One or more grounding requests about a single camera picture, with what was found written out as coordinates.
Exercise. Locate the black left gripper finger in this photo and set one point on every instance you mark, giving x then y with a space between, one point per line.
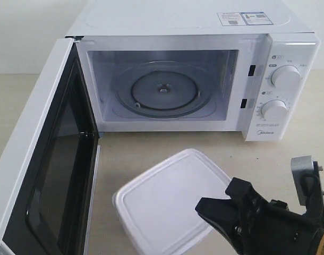
221 214

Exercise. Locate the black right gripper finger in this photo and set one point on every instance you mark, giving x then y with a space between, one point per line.
243 194

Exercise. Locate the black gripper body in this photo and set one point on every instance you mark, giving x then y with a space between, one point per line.
270 228

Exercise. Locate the white plastic lidded container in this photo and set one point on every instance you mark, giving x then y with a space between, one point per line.
157 208

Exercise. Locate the white microwave door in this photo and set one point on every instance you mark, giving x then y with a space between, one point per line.
49 166

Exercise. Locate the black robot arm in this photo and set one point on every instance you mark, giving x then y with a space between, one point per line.
253 225

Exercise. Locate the white microwave oven body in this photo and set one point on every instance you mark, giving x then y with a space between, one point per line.
114 36

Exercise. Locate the printed paper instruction sheet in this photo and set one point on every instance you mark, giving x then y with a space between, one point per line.
244 19

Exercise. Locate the lower white control knob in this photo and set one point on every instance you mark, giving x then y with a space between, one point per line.
274 110

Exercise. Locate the white control knob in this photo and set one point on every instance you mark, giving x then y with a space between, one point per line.
285 77
274 110

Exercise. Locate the upper white control knob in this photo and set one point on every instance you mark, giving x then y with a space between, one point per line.
285 77

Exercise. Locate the glass turntable plate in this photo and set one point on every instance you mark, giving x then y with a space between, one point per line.
164 89

